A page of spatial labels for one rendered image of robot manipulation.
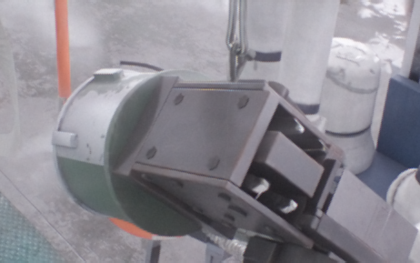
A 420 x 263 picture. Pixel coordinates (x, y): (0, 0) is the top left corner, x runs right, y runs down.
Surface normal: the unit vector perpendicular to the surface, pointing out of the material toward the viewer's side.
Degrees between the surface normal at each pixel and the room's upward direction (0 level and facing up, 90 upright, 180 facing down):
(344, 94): 91
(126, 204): 65
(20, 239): 0
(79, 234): 0
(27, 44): 0
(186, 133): 43
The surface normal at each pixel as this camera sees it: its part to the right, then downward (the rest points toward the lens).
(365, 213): 0.62, 0.07
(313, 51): 0.11, 0.32
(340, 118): -0.22, 0.60
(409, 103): -0.73, 0.42
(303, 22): -0.45, 0.22
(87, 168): -0.77, 0.20
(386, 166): 0.00, -0.79
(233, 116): -0.66, -0.49
